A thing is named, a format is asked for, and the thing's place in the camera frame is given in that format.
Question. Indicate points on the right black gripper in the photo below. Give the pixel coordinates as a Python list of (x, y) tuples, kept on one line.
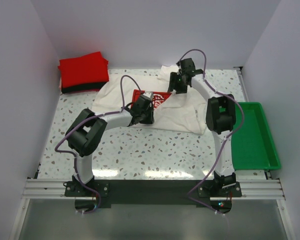
[(176, 86)]

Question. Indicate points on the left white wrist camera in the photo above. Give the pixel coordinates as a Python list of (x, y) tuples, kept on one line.
[(148, 95)]

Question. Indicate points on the aluminium frame rail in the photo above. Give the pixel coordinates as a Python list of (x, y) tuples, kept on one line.
[(255, 184)]

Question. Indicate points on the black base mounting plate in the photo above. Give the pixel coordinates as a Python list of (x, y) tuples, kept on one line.
[(100, 193)]

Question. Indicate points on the red folded t-shirt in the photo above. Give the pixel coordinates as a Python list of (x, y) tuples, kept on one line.
[(91, 68)]

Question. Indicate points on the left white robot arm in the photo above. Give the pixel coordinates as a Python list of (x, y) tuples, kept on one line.
[(85, 134)]

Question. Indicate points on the white t-shirt red print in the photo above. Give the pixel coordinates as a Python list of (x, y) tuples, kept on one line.
[(173, 112)]

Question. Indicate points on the green plastic tray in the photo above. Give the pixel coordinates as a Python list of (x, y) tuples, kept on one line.
[(253, 147)]

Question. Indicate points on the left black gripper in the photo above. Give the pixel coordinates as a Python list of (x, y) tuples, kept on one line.
[(148, 116)]

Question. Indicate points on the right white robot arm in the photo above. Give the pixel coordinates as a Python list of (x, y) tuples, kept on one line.
[(220, 117)]

